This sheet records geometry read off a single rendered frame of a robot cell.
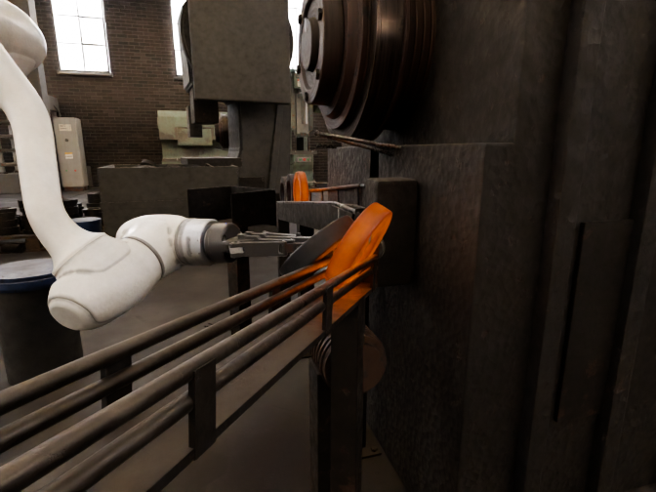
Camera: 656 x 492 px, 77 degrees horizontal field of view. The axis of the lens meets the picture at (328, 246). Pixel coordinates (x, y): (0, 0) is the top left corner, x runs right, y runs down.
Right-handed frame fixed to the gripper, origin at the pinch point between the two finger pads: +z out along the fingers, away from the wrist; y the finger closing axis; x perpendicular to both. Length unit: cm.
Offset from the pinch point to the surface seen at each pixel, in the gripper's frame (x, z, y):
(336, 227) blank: 4.0, 5.5, 4.7
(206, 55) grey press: 99, -177, -234
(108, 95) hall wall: 182, -779, -718
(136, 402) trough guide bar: 3, 10, 51
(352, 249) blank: 1.4, 9.0, 8.1
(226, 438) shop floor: -68, -43, -29
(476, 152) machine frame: 14.7, 25.8, -11.0
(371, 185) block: 8.7, 4.7, -22.6
